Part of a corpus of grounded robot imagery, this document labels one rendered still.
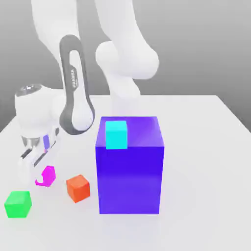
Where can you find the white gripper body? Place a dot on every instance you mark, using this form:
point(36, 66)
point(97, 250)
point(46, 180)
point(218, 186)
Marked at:
point(29, 162)

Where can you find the small magenta cube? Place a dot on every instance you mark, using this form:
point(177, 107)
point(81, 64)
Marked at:
point(49, 175)

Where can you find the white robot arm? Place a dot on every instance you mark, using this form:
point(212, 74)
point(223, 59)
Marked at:
point(125, 49)

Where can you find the small green cube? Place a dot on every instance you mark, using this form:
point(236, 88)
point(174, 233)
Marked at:
point(17, 205)

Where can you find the small orange cube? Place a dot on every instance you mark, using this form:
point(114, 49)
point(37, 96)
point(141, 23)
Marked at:
point(78, 188)

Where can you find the small cyan cube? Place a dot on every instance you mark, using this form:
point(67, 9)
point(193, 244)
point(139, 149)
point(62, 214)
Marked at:
point(116, 135)

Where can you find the large blue box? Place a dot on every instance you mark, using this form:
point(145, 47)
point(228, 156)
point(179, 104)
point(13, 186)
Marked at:
point(129, 176)

